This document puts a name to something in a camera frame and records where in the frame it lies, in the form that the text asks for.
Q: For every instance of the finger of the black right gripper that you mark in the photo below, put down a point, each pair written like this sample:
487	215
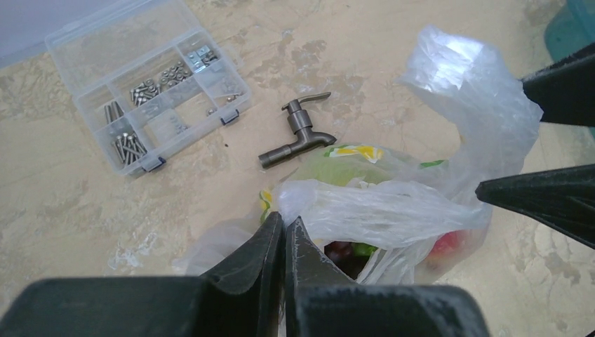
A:
565	90
562	199

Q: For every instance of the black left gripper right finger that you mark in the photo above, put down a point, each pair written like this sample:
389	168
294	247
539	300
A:
313	286

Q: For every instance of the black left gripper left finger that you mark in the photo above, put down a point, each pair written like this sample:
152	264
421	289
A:
241	294

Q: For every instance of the clear printed plastic bag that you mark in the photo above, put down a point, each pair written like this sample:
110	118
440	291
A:
355	192

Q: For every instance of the dark purple fake grapes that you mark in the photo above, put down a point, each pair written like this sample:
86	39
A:
342	256

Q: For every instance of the green fake grapes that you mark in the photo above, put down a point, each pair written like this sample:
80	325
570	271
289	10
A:
363	250

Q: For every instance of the red fake apple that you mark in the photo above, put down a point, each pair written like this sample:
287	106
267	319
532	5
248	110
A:
450	249

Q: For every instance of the teal translucent plastic tub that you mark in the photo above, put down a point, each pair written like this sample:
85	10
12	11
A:
571	29

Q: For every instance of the grey metal tap faucet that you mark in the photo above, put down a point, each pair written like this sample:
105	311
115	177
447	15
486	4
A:
301	125

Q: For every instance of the clear plastic screw organizer box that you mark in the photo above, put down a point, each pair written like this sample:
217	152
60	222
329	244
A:
148	80

